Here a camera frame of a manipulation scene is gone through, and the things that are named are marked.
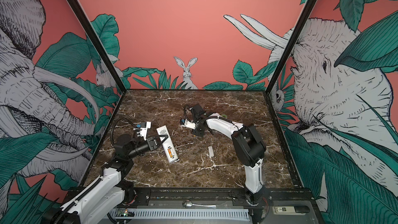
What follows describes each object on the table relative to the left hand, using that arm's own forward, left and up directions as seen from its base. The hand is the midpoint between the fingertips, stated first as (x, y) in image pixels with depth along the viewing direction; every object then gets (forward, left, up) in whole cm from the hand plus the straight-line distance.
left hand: (166, 136), depth 74 cm
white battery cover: (-2, -23, -19) cm, 30 cm away
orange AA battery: (-6, -1, -5) cm, 8 cm away
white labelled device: (-31, -58, -14) cm, 68 cm away
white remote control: (-3, 0, -3) cm, 4 cm away
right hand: (+12, -13, -13) cm, 22 cm away
